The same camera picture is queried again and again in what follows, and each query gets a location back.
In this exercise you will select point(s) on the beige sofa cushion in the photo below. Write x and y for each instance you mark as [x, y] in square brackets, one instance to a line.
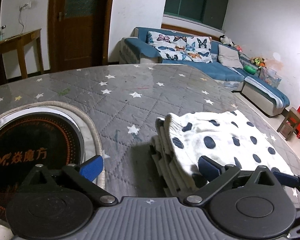
[228, 57]

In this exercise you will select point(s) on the small wooden stool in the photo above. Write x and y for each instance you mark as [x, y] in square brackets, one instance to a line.
[289, 124]

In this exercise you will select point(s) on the brown wooden door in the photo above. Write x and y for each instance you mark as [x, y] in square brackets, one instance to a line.
[78, 33]

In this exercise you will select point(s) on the white navy polka dot garment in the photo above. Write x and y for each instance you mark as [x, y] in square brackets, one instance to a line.
[226, 138]

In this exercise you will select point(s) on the dark green window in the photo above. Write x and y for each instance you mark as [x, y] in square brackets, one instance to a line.
[208, 12]

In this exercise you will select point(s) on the blue sectional sofa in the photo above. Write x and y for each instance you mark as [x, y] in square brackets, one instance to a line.
[266, 97]

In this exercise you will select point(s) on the panda plush toy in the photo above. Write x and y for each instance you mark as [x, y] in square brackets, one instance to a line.
[225, 40]

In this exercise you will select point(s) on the butterfly print blanket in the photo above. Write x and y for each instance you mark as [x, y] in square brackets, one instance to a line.
[181, 48]

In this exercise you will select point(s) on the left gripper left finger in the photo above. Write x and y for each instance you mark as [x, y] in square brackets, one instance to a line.
[81, 177]

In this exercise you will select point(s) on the brown wooden side table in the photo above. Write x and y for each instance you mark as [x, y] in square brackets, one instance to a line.
[18, 42]

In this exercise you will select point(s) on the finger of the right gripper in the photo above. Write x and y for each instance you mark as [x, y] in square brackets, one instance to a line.
[287, 180]

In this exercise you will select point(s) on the green toy on sofa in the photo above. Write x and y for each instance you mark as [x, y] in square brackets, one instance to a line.
[249, 69]

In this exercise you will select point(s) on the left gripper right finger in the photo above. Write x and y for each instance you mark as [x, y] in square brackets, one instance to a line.
[220, 178]

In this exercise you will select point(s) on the white wall power outlet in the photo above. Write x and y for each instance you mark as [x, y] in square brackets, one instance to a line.
[25, 6]

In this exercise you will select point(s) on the round black induction cooktop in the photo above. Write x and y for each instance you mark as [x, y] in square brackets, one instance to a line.
[36, 135]

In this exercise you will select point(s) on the grey star quilted table cover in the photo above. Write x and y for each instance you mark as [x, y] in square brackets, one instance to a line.
[124, 101]

